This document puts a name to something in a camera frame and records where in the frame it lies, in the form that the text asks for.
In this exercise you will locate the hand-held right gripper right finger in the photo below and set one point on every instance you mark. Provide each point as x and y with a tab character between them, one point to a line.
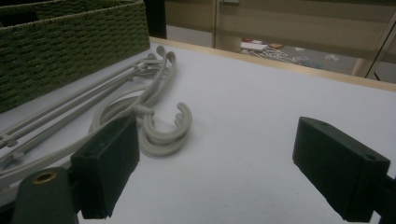
339	168

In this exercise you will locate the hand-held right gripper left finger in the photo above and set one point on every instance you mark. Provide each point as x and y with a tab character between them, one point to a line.
106	165

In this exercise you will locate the grey plastic clothes hanger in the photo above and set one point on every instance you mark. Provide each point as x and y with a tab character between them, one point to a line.
162	151
187	119
179	120

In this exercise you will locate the green woven basket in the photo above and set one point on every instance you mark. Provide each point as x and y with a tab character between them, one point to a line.
71	49

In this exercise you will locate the wooden leg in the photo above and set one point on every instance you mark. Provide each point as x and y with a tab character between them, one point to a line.
359	67

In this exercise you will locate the black metal stand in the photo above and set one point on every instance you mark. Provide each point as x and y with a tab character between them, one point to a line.
381	46

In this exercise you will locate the white flat box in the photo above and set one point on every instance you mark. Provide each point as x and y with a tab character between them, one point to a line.
253	46

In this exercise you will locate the dark post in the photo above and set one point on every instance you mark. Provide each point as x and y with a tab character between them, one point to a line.
155	17

